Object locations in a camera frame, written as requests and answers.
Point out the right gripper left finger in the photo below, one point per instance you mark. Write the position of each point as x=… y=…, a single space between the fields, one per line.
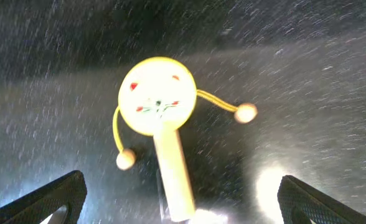
x=55 y=193

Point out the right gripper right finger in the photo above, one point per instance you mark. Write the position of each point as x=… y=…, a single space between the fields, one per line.
x=307 y=202

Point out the yellow rattle drum toy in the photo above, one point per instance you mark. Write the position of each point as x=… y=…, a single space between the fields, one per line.
x=158 y=96

